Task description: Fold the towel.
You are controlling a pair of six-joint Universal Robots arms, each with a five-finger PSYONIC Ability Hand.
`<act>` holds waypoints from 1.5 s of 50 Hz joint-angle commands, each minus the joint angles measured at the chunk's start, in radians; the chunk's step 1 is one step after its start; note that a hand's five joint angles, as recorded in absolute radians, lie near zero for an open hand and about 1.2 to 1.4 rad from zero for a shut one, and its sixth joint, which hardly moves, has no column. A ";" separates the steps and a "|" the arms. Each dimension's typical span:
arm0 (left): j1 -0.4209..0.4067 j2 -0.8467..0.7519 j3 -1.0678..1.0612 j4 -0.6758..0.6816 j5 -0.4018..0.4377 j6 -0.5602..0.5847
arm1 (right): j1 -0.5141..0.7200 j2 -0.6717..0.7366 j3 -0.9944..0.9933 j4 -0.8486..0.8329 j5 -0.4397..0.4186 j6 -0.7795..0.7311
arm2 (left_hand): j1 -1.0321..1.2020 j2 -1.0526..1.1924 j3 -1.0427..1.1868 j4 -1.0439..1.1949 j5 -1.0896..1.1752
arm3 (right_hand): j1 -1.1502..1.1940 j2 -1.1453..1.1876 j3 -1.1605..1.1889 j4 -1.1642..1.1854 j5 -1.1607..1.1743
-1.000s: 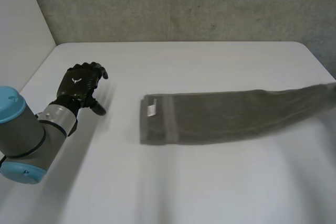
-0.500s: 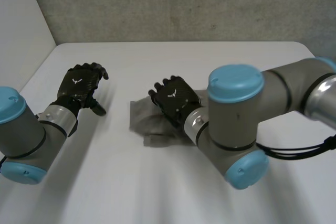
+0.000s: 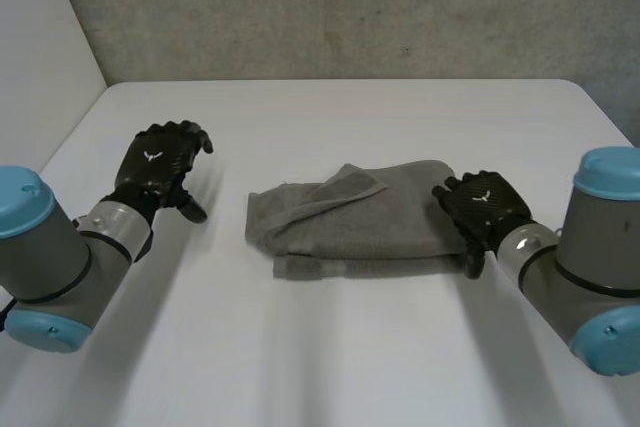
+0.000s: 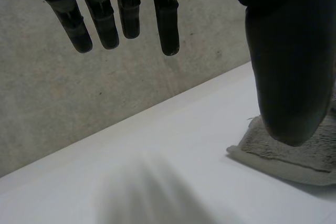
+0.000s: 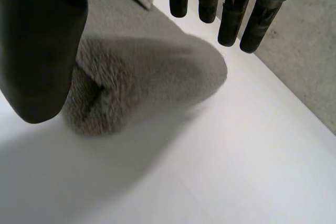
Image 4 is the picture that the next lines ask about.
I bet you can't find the grey towel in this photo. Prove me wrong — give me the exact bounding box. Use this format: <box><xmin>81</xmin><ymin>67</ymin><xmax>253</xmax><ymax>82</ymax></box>
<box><xmin>226</xmin><ymin>95</ymin><xmax>336</xmax><ymax>187</ymax></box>

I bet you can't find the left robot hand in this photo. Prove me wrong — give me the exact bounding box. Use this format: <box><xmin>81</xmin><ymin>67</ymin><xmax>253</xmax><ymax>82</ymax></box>
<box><xmin>18</xmin><ymin>0</ymin><xmax>336</xmax><ymax>147</ymax></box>

